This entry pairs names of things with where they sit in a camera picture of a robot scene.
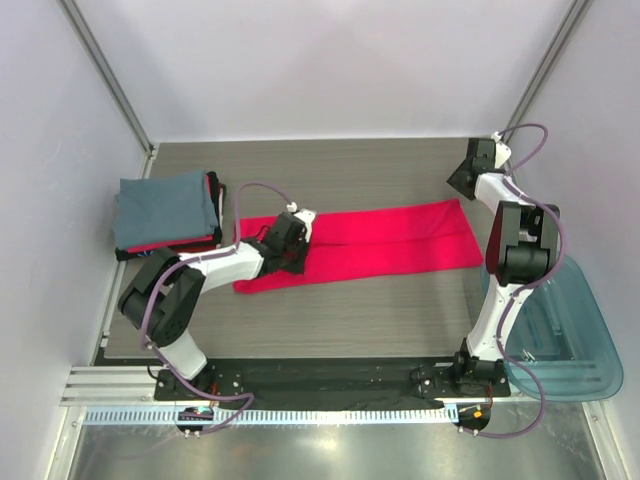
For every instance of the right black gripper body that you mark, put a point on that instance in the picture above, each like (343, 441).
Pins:
(456, 179)

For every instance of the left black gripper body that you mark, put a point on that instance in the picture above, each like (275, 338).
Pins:
(294, 256)

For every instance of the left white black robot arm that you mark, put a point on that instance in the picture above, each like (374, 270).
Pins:
(160, 300)

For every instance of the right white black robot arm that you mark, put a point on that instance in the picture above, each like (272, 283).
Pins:
(521, 251)

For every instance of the folded grey-blue t shirt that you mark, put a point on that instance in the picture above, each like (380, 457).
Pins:
(152, 211)

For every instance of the folded black t shirt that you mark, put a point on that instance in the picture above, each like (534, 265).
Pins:
(212, 177)

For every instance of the blue plastic bin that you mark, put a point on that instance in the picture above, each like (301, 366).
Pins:
(558, 332)

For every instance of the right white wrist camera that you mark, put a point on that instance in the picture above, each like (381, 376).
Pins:
(502, 150)

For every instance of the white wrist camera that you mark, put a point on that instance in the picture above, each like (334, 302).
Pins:
(502, 150)
(307, 216)

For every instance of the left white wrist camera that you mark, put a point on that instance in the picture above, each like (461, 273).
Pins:
(307, 216)

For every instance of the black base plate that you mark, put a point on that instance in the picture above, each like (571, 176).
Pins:
(353, 384)

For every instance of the right aluminium frame post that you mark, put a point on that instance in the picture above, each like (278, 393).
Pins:
(567, 27)

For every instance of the aluminium frame post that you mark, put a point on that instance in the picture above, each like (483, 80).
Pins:
(83, 31)
(567, 27)

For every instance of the slotted cable duct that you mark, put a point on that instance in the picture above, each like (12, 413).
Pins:
(184, 416)

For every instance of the left aluminium frame post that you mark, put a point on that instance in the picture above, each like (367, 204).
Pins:
(83, 31)

